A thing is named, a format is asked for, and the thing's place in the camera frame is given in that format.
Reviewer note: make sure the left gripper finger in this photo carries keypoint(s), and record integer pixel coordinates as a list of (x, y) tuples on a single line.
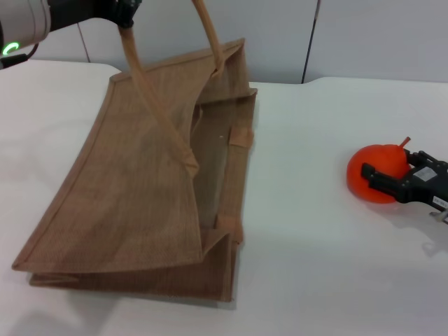
[(126, 15)]

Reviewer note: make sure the brown jute handbag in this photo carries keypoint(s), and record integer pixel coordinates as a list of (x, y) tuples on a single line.
[(133, 196)]

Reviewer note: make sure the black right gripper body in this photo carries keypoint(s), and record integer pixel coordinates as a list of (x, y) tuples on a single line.
[(423, 185)]

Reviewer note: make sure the silver wing screw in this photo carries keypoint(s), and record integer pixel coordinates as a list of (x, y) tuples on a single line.
[(441, 216)]

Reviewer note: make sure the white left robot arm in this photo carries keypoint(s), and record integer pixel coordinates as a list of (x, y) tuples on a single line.
[(24, 17)]

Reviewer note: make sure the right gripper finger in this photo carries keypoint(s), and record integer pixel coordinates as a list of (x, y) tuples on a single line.
[(381, 180), (421, 159)]

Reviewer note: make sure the orange fruit with stem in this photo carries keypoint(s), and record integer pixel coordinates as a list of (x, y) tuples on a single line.
[(381, 157)]

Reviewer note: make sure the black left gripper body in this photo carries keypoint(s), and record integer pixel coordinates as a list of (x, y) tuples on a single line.
[(84, 10)]

